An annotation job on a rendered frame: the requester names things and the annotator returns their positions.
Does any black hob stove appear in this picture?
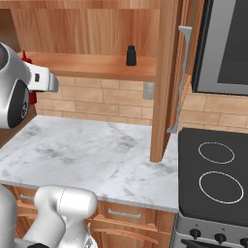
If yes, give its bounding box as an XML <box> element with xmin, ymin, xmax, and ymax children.
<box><xmin>173</xmin><ymin>127</ymin><xmax>248</xmax><ymax>248</ymax></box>

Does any black shaker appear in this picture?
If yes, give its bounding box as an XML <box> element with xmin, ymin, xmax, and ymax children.
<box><xmin>125</xmin><ymin>45</ymin><xmax>138</xmax><ymax>67</ymax></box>

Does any grey wall outlet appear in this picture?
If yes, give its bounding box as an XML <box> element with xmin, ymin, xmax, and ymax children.
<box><xmin>142</xmin><ymin>80</ymin><xmax>156</xmax><ymax>101</ymax></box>

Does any wooden base cabinet door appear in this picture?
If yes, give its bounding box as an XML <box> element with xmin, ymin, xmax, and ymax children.
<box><xmin>84</xmin><ymin>222</ymin><xmax>175</xmax><ymax>248</ymax></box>

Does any wooden curved door handle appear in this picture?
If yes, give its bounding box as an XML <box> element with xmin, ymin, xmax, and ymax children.
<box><xmin>92</xmin><ymin>227</ymin><xmax>162</xmax><ymax>246</ymax></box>

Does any wooden wall cabinet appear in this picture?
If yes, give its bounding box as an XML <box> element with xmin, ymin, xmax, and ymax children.
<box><xmin>0</xmin><ymin>0</ymin><xmax>163</xmax><ymax>83</ymax></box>

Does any black oven door handle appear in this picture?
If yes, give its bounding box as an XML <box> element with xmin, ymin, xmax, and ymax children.
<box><xmin>180</xmin><ymin>238</ymin><xmax>248</xmax><ymax>248</ymax></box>

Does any silver microwave oven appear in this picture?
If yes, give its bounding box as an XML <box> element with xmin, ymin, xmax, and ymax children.
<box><xmin>191</xmin><ymin>0</ymin><xmax>248</xmax><ymax>97</ymax></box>

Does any wooden drawer front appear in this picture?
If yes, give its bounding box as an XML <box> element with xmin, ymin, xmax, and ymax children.
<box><xmin>3</xmin><ymin>184</ymin><xmax>38</xmax><ymax>211</ymax></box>
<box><xmin>96</xmin><ymin>199</ymin><xmax>177</xmax><ymax>233</ymax></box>

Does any silver drawer handle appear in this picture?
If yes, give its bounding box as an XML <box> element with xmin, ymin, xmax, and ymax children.
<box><xmin>108</xmin><ymin>208</ymin><xmax>143</xmax><ymax>221</ymax></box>
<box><xmin>19</xmin><ymin>193</ymin><xmax>37</xmax><ymax>202</ymax></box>

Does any grey cabinet door handle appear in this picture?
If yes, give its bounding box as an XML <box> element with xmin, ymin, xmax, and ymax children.
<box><xmin>166</xmin><ymin>25</ymin><xmax>194</xmax><ymax>135</ymax></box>

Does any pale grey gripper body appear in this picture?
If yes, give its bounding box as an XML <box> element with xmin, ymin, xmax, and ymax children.
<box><xmin>44</xmin><ymin>72</ymin><xmax>60</xmax><ymax>94</ymax></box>

